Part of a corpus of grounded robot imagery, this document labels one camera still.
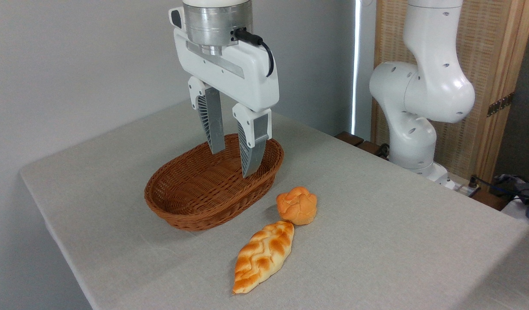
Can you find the vertical white light strip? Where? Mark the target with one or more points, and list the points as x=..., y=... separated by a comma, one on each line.
x=356, y=64

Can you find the grey tablecloth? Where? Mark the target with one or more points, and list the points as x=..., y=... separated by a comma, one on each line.
x=376, y=241

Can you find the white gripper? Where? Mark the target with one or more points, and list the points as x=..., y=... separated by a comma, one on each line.
x=251, y=82

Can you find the dark grey cloth bundle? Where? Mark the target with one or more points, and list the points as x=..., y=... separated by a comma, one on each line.
x=525, y=191

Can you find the brown wooden block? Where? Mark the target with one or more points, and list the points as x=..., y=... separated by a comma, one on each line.
x=350, y=137

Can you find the round orange bread roll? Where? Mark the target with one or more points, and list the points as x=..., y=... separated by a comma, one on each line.
x=297, y=206

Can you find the brown wicker basket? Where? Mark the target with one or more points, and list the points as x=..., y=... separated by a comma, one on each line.
x=195, y=185

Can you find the metal screen hinge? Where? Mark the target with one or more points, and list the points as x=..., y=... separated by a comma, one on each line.
x=500, y=104

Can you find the long braided bread loaf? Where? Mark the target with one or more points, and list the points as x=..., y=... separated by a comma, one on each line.
x=262, y=256

